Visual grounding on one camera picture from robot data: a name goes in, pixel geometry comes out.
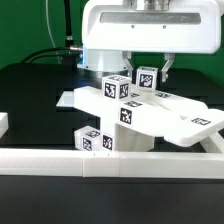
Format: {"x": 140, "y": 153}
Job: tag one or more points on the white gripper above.
{"x": 183, "y": 26}

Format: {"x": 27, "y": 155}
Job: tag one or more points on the white chair back frame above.
{"x": 182, "y": 129}

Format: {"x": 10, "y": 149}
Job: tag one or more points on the white chair seat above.
{"x": 125, "y": 139}

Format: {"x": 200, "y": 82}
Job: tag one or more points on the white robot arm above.
{"x": 111, "y": 60}

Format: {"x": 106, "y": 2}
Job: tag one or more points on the white marker sheet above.
{"x": 66, "y": 100}

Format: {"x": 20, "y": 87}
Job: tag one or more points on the white U-shaped fence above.
{"x": 207, "y": 165}

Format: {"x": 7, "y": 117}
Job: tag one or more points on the white part at left edge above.
{"x": 3, "y": 123}

